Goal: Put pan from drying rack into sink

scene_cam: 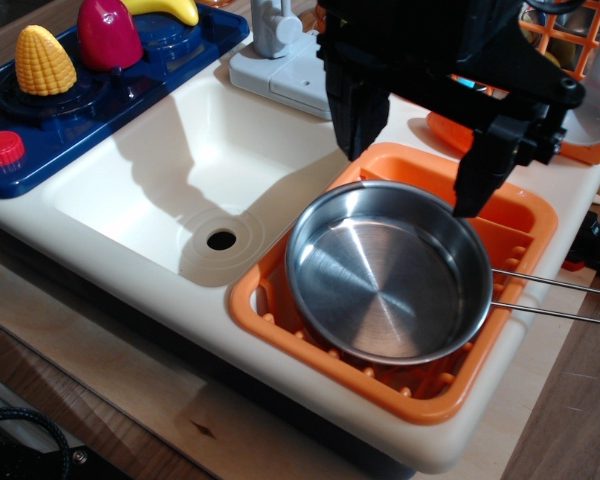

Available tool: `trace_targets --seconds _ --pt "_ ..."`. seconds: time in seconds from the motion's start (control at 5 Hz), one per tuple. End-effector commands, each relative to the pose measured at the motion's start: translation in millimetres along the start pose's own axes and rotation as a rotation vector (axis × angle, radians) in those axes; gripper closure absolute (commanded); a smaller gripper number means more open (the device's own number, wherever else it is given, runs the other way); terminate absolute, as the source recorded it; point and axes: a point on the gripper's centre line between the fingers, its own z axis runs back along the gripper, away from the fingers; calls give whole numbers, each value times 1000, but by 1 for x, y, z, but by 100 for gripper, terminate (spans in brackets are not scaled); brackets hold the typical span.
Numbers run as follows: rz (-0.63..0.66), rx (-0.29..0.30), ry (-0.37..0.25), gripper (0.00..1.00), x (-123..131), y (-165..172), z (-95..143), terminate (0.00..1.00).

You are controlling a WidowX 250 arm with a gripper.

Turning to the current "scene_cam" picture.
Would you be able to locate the black clamp with red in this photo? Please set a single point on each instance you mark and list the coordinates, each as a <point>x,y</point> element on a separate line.
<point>585,249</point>

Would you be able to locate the yellow toy banana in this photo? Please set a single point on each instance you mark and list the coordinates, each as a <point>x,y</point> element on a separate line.
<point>184,11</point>

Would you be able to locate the cream toy sink unit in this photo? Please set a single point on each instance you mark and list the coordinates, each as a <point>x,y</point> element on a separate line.
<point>182,214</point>

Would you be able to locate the stainless steel pan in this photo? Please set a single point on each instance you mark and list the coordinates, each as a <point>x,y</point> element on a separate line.
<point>384,272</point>

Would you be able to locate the orange plastic basket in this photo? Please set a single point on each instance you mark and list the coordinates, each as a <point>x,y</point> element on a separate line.
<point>570,38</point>

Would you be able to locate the navy blue toy stove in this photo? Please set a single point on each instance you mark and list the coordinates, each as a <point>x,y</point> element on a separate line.
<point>57,130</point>

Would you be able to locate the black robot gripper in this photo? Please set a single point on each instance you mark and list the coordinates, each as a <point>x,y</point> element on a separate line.
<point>468,61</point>

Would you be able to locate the grey toy faucet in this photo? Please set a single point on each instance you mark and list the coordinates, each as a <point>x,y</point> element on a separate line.
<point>281,62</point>

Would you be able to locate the yellow toy corn cob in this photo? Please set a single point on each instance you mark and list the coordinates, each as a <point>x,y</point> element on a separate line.
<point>43,67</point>

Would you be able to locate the magenta toy vegetable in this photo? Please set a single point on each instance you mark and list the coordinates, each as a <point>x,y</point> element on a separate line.
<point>107,36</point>

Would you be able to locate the red stove knob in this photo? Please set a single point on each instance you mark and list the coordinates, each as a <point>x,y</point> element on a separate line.
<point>12,148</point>

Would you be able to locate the orange plastic plate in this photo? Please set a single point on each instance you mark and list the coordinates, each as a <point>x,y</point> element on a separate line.
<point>458,137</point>

